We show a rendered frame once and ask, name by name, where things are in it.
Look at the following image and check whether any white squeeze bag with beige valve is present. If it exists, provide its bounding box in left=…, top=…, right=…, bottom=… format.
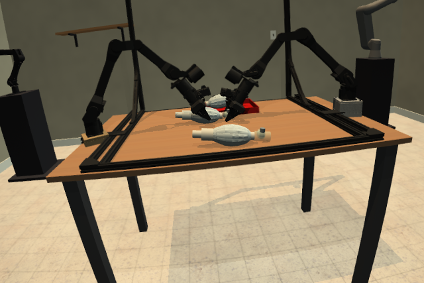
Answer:
left=193, top=124, right=271, bottom=146

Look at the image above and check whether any red tray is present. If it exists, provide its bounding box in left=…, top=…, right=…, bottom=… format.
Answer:
left=216, top=99, right=259, bottom=114

